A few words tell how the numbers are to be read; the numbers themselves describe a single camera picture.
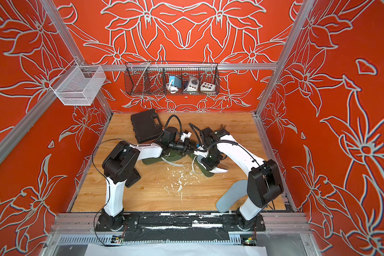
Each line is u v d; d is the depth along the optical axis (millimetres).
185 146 815
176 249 681
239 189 840
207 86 941
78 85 916
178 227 726
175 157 830
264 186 434
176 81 848
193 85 907
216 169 721
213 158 693
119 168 534
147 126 1074
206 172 819
